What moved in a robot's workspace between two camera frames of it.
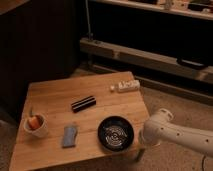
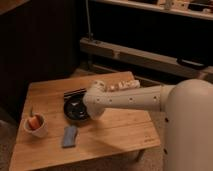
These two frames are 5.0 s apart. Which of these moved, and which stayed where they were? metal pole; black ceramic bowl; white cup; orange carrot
Moved: black ceramic bowl
Stayed: white cup; metal pole; orange carrot
